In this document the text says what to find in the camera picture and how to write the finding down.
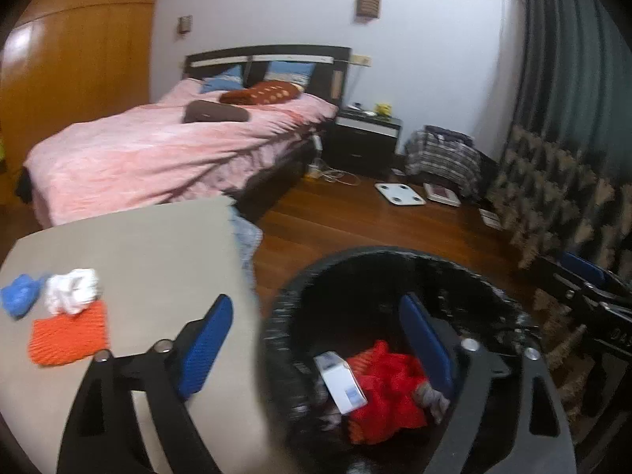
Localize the right blue pillow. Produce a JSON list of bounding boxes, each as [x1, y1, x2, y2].
[[263, 61, 315, 88]]

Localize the white cloth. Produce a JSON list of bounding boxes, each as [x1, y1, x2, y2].
[[44, 269, 101, 316]]

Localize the yellow plush toy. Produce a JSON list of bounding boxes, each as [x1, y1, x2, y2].
[[375, 103, 392, 118]]

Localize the blue plastic bag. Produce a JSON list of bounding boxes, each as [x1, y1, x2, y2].
[[1, 274, 48, 320]]

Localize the blue pillow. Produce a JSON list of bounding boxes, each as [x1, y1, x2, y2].
[[200, 65, 244, 93], [263, 61, 315, 88]]

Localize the black lined trash bin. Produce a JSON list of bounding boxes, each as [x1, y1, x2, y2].
[[259, 246, 551, 473]]

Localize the brown dotted pillow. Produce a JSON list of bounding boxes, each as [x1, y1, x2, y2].
[[218, 80, 303, 106]]

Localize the white blue carton box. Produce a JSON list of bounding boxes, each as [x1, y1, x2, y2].
[[314, 351, 367, 415]]

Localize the wooden wardrobe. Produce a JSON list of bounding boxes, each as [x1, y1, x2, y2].
[[1, 0, 156, 205]]

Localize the wall power socket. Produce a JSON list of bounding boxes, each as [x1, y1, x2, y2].
[[349, 55, 372, 68]]

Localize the dark green patterned curtain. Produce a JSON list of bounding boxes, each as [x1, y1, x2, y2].
[[485, 0, 632, 406]]

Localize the white charger cable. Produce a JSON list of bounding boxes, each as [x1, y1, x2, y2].
[[305, 133, 362, 188]]

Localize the brown cushion on bed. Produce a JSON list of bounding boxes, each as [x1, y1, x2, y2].
[[182, 100, 250, 123]]

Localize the grey quilted mat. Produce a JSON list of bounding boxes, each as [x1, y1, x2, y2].
[[230, 207, 263, 290]]

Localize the wall lamp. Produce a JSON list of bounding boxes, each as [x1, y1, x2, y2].
[[355, 0, 381, 19], [177, 15, 193, 36]]

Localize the left blue pillow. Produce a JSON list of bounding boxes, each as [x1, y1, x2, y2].
[[200, 65, 244, 93]]

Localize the right wall lamp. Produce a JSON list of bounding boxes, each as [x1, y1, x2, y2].
[[355, 0, 381, 19]]

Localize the bed with pink cover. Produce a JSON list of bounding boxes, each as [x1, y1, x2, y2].
[[19, 45, 350, 228]]

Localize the orange foam net sheet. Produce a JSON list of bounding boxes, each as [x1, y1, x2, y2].
[[28, 301, 109, 367]]

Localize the black bedside cabinet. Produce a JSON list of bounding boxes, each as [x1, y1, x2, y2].
[[322, 109, 403, 179]]

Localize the white bathroom scale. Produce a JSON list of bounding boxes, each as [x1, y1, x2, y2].
[[375, 183, 426, 207]]

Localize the grey cloth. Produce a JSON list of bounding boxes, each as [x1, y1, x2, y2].
[[414, 381, 451, 425]]

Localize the red fabric garment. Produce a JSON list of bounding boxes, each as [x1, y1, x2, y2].
[[347, 340, 427, 445]]

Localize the left wall lamp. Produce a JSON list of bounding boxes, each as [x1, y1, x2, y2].
[[177, 15, 193, 36]]

